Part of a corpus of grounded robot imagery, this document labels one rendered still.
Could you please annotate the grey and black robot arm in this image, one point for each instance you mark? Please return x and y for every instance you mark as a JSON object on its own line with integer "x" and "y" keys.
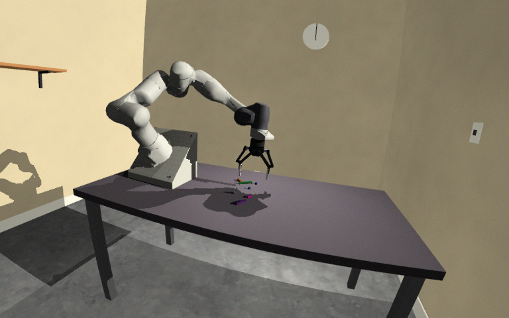
{"x": 130, "y": 110}

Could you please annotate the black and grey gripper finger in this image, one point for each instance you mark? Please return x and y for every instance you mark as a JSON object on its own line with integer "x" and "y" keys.
{"x": 238, "y": 159}
{"x": 265, "y": 161}

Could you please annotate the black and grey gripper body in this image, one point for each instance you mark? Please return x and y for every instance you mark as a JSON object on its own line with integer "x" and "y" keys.
{"x": 254, "y": 143}

